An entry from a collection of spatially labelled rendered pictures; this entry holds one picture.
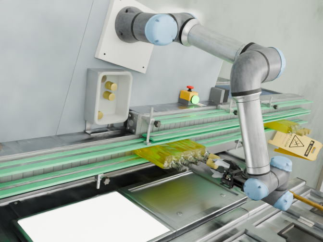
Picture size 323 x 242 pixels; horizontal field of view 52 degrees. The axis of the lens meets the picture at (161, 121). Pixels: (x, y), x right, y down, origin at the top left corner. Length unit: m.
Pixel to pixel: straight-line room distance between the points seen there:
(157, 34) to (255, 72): 0.41
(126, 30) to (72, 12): 0.22
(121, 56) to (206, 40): 0.39
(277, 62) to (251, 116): 0.21
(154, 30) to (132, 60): 0.28
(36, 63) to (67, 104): 0.22
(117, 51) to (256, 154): 0.73
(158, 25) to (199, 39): 0.17
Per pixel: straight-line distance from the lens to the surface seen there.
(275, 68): 1.18
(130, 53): 1.51
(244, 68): 1.09
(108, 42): 1.43
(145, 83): 1.64
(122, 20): 1.41
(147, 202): 1.36
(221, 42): 1.28
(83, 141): 1.37
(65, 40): 1.36
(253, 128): 1.11
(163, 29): 1.31
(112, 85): 1.43
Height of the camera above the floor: 1.93
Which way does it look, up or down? 41 degrees down
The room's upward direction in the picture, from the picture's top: 113 degrees clockwise
